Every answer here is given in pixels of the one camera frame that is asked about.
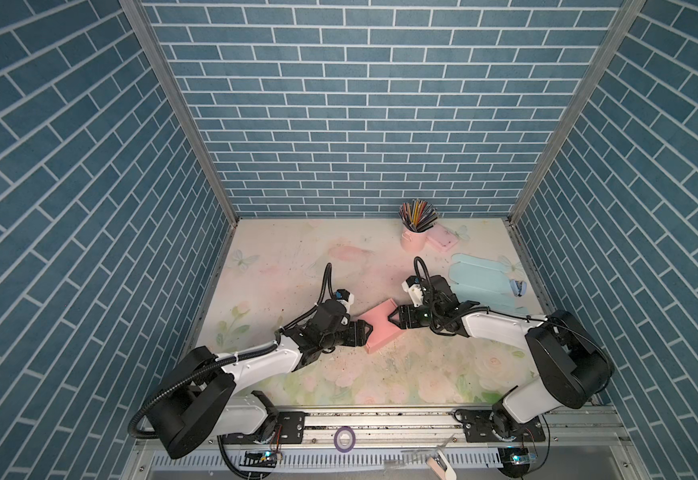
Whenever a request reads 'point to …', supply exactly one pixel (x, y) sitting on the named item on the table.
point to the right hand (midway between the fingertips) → (393, 315)
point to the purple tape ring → (344, 439)
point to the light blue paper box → (478, 280)
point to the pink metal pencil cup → (413, 242)
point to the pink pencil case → (440, 237)
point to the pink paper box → (383, 330)
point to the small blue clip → (519, 288)
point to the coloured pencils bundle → (417, 215)
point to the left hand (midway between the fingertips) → (366, 330)
